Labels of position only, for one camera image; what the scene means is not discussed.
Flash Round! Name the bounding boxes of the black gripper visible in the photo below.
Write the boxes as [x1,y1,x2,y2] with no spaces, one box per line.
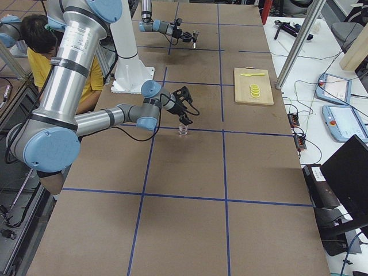
[166,93,192,125]
[171,26,193,43]

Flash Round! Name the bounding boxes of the clear glass shaker cup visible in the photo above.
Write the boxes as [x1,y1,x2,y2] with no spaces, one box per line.
[178,123,188,136]

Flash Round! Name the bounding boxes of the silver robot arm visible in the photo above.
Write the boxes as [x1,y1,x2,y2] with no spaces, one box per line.
[139,0,199,45]
[5,1,193,173]

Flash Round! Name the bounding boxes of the wooden cutting board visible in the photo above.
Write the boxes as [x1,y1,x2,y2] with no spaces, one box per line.
[233,68,274,106]

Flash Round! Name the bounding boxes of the yellow plastic knife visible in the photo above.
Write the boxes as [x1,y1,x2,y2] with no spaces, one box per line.
[240,73,266,77]

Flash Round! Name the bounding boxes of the black folded tripod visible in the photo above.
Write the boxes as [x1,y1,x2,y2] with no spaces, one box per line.
[274,20,302,40]

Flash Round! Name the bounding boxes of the small electronics board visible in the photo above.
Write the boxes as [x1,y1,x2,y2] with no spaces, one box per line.
[294,133,306,151]
[287,113,300,127]

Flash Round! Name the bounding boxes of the person in yellow shirt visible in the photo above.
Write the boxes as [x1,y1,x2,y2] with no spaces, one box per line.
[20,14,104,198]

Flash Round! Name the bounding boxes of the upper blue teach pendant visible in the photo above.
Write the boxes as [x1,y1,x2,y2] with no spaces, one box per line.
[316,73,352,105]

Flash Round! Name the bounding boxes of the blue teach pendant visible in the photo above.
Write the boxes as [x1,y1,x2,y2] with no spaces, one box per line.
[316,73,352,105]
[322,105,367,144]

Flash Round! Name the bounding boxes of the lower blue teach pendant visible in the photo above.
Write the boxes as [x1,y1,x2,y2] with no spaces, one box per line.
[322,105,367,144]

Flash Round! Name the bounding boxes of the grey office chair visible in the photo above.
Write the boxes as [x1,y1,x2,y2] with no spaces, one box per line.
[331,1,367,53]

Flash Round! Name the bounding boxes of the black box on table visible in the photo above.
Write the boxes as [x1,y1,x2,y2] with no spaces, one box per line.
[302,164,340,210]

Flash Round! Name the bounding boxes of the wooden plank upright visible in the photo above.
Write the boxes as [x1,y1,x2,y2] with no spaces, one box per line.
[339,24,368,71]

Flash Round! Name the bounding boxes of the black monitor with stand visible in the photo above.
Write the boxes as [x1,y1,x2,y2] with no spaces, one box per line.
[314,135,367,256]

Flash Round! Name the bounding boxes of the right black braided cable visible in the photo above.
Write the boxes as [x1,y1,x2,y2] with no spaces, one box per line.
[114,101,200,142]

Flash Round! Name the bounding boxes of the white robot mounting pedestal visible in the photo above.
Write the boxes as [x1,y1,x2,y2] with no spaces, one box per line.
[110,1,155,94]

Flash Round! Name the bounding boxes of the aluminium frame post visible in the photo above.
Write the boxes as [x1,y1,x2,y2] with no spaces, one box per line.
[275,0,326,90]

